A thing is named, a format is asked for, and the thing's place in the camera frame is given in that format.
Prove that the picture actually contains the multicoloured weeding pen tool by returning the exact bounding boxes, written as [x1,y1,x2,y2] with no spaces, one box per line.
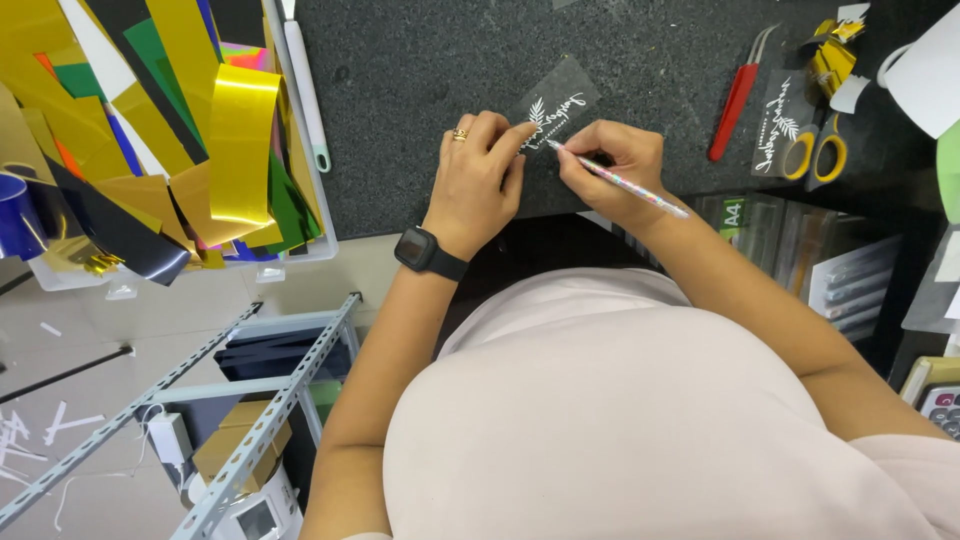
[545,138,690,221]

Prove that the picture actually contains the white cutting machine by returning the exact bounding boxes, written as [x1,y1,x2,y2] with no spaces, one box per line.
[187,463,305,540]

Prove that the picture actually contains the black smartwatch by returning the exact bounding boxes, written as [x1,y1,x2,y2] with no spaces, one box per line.
[393,225,471,283]

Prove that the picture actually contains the gold vinyl scraps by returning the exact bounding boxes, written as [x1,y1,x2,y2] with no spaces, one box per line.
[802,16,867,99]

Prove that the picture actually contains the red tweezers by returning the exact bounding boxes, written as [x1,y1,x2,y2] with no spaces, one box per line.
[708,22,781,163]

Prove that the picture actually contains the clear sticker sheet white lettering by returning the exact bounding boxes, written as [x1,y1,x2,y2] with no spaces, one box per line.
[510,54,602,159]

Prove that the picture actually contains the bin of coloured vinyl scraps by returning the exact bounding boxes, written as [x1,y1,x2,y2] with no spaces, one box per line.
[0,0,340,293]

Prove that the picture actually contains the person's left hand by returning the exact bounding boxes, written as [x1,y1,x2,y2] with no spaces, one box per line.
[422,110,539,261]

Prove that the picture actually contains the grey metal slotted rack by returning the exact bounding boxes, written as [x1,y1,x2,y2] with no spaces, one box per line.
[0,291,364,540]

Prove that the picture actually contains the person's right hand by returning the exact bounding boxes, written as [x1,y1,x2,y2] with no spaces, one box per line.
[555,119,671,230]

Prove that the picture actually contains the white power adapter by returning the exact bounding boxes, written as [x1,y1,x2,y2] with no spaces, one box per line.
[146,411,196,466]

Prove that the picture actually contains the white tool with green tip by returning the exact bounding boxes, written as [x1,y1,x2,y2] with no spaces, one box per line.
[279,0,333,174]

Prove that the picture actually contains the white paper roll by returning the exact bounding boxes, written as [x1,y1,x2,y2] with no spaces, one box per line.
[876,3,960,141]

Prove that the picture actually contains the calculator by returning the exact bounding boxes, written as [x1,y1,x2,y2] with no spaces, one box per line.
[898,356,960,442]

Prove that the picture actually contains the person's light pink shirt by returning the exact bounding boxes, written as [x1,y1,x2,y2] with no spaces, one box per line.
[341,267,960,540]

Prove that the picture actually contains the clear drawer unit with sheets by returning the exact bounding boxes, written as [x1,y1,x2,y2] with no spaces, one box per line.
[577,192,905,345]

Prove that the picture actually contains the brown cardboard box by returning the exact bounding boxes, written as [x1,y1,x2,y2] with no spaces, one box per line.
[192,399,294,496]

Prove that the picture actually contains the yellow-handled scissors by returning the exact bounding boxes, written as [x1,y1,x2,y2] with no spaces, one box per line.
[780,112,849,192]

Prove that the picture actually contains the light green sheet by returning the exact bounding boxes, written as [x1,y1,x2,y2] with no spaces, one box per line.
[936,120,960,226]

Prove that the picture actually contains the dark sticker sheet white lettering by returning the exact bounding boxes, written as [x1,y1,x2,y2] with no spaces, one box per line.
[750,69,815,179]

